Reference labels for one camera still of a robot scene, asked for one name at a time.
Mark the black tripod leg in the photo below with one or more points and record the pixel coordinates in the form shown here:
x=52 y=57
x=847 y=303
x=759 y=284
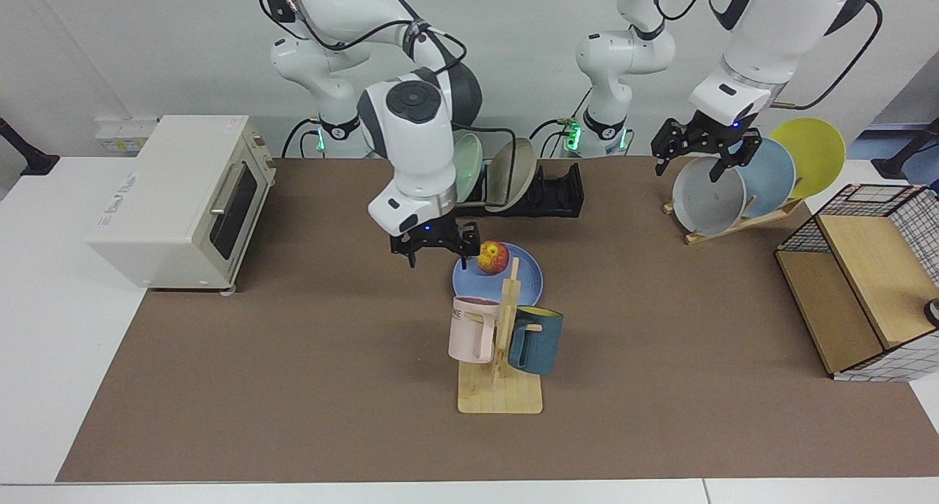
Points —
x=37 y=163
x=891 y=168

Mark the dark round knob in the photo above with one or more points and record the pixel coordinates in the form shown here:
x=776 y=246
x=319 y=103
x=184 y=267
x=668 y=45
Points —
x=934 y=312

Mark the pale green plate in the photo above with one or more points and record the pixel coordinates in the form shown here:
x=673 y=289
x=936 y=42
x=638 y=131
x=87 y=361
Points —
x=469 y=166

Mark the dark teal cup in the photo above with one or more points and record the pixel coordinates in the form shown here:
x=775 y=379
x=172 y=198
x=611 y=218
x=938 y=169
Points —
x=539 y=346

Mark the pale toaster oven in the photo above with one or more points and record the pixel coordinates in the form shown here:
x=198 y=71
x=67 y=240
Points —
x=161 y=196

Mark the red yellow apple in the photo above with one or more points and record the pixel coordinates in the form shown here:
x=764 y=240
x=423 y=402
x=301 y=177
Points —
x=493 y=258

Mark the grey-white plate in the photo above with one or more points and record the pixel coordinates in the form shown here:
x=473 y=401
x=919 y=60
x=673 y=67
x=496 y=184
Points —
x=708 y=203

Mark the wooden cup stand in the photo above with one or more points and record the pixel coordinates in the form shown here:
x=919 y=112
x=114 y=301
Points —
x=499 y=397

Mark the yellow plate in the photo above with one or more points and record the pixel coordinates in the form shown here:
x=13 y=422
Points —
x=814 y=152

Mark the brown table cloth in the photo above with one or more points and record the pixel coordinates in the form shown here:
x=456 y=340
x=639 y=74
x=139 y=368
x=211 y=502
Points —
x=293 y=379

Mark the white wall socket strip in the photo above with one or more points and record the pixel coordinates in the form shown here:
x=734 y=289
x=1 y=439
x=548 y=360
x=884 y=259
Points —
x=121 y=133

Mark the wooden plate rack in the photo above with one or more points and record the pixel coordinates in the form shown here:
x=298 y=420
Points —
x=733 y=227

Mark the black dish rack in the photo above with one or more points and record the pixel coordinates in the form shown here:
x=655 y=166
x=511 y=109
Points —
x=557 y=196

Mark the beige plate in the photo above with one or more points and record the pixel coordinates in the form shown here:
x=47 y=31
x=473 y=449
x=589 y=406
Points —
x=513 y=174

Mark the light blue plate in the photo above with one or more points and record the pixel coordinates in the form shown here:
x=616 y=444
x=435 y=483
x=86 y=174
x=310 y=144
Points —
x=770 y=174

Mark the pink cup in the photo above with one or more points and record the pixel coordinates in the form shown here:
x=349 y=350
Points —
x=469 y=335

